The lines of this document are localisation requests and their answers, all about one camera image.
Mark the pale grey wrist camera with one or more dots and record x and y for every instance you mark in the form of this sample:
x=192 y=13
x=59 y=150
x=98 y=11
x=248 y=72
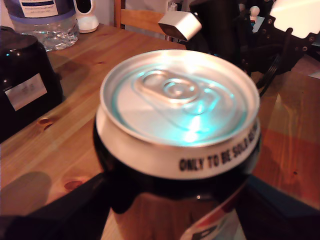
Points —
x=185 y=25

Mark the large clear water bottle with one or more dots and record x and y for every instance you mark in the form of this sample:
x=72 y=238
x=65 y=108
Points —
x=40 y=30

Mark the wooden chair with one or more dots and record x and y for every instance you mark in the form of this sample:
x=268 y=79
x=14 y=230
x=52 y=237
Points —
x=140 y=21

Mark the shrink-wrapped Pepsi Max can pack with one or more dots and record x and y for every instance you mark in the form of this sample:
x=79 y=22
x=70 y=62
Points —
x=25 y=62

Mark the black Pepsi Max can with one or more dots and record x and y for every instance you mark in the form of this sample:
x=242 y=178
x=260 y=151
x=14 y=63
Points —
x=175 y=112

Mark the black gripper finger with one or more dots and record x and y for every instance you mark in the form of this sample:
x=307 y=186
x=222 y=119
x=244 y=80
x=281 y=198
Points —
x=75 y=215
x=270 y=212

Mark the small white round camera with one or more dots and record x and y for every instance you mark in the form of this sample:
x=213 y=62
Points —
x=87 y=25

